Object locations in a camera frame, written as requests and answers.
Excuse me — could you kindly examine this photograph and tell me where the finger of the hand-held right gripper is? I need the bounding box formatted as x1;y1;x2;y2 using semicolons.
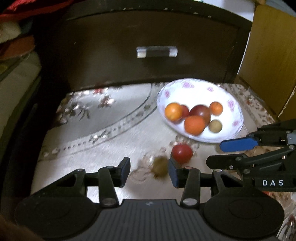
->
220;120;296;153
206;145;296;171

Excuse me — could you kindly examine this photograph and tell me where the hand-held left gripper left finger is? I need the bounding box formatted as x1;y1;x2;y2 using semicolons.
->
30;157;130;208

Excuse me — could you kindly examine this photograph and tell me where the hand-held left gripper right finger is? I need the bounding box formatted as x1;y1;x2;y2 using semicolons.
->
168;158;264;207

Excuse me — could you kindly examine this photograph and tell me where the tan longan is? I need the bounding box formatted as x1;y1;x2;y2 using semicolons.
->
151;156;169;178
208;120;223;133

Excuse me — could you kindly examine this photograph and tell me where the white floral plate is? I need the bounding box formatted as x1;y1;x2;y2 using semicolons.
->
157;79;244;143

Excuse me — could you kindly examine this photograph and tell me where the small orange mandarin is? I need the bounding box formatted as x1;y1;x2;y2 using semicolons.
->
209;101;223;116

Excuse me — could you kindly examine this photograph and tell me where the large dark red tomato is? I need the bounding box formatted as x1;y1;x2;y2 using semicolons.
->
189;105;211;126

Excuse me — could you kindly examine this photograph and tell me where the beige floral mat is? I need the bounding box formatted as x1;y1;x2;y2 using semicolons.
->
30;82;296;241

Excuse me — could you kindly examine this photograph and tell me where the yellow wooden cabinet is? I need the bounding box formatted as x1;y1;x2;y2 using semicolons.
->
238;0;296;118

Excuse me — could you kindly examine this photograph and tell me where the dark wooden nightstand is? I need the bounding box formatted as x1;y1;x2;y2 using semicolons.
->
35;2;253;93

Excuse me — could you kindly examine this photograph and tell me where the stack of folded cloths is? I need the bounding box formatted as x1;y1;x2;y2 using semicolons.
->
0;21;36;61

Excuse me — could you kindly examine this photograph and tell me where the red cloth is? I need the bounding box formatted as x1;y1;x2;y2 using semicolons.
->
0;0;74;22

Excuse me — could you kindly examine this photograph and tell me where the dark bed frame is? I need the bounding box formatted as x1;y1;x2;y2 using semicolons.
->
0;74;59;218

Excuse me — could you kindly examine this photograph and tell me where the clear drawer handle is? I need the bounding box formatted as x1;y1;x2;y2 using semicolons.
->
136;46;178;58

